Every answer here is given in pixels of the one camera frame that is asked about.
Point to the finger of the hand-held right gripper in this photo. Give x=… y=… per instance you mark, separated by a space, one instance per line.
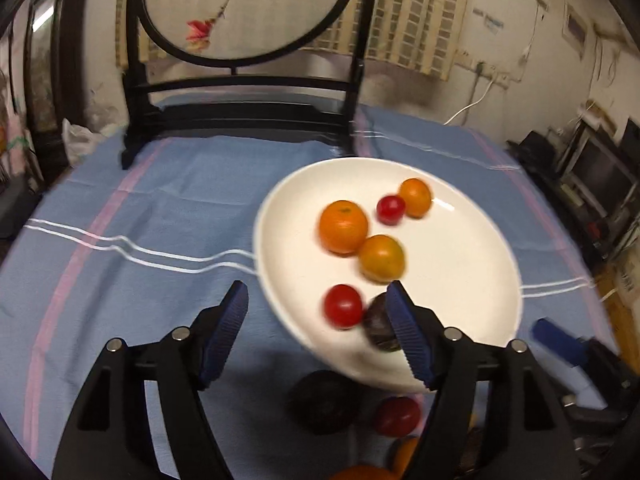
x=557 y=342

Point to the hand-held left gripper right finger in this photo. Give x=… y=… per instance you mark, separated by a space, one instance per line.
x=407 y=335

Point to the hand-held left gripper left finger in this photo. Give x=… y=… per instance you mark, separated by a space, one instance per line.
x=225 y=335

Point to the dark passion fruit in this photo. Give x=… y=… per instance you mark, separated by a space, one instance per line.
x=324 y=402
x=380 y=325

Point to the red cherry tomato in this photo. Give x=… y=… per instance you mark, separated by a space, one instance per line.
x=390 y=209
x=343 y=306
x=398 y=416

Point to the white oval plate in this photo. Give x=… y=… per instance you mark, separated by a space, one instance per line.
x=460 y=270

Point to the small orange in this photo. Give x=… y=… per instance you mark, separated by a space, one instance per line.
x=416 y=197
x=406 y=455

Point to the large orange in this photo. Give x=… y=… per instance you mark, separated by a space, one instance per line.
x=362 y=473
x=343 y=226

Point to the yellow plum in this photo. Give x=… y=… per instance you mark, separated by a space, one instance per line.
x=382 y=258

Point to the blue striped tablecloth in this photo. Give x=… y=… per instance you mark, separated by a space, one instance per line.
x=150 y=210

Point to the computer monitor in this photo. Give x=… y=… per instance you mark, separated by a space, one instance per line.
x=602 y=172

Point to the white plastic bag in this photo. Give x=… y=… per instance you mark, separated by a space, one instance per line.
x=80 y=140

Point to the round embroidered table screen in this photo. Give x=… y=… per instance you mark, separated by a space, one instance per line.
x=240 y=55

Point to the checked beige curtain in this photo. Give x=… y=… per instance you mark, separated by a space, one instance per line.
x=410 y=15

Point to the dark wooden framed panel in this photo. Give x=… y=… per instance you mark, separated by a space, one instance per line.
x=45 y=70

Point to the white wall socket with plug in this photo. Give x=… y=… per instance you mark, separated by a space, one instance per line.
x=487 y=72

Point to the small wall frame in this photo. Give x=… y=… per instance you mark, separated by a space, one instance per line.
x=575 y=30

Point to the paper notes on wall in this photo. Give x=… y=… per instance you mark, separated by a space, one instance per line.
x=487 y=20

